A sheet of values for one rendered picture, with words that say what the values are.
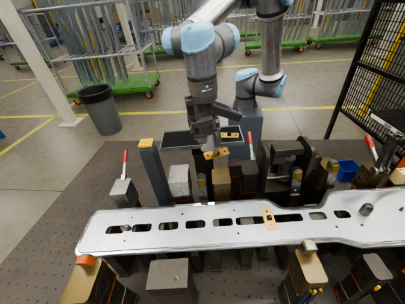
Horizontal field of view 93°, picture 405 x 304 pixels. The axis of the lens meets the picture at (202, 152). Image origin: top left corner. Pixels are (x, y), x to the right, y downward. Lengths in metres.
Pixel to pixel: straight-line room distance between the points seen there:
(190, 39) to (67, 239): 1.20
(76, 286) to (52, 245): 0.68
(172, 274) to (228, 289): 0.37
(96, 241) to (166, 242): 0.26
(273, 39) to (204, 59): 0.52
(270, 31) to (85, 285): 1.06
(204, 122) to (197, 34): 0.20
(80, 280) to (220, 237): 0.43
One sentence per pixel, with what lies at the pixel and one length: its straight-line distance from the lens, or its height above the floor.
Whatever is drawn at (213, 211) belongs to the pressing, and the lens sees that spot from 0.79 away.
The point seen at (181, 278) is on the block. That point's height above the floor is 1.03.
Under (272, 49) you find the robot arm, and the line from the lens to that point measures 0.96.
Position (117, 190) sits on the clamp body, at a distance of 0.89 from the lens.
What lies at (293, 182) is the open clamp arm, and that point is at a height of 1.05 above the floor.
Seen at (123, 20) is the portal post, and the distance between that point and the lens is 7.02.
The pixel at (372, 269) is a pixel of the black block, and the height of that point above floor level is 0.99.
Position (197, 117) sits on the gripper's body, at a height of 1.40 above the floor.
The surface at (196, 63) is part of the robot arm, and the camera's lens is 0.47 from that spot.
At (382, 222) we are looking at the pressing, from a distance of 0.93.
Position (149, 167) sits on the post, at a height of 1.03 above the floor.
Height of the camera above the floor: 1.65
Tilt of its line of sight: 39 degrees down
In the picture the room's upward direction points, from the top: 7 degrees counter-clockwise
